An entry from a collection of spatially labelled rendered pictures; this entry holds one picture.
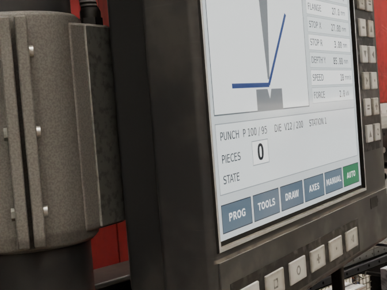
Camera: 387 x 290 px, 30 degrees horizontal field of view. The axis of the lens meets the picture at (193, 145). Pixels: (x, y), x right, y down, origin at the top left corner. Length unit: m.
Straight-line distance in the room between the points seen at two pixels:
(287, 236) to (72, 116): 0.23
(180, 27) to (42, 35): 0.11
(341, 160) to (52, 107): 0.36
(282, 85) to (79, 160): 0.21
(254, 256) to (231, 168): 0.08
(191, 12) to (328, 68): 0.28
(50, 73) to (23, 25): 0.05
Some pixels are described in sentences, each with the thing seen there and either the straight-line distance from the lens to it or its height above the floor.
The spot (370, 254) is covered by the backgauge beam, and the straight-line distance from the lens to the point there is 2.33.
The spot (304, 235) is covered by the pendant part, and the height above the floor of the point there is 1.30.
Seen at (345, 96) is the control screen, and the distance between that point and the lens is 0.84.
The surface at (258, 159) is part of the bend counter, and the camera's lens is 0.63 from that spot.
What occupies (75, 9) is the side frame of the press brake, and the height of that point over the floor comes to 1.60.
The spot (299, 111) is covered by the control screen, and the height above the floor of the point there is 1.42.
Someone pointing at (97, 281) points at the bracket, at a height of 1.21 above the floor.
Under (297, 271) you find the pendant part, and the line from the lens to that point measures 0.69.
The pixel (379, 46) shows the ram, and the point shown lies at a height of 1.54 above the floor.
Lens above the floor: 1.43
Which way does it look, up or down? 3 degrees down
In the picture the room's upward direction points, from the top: 4 degrees counter-clockwise
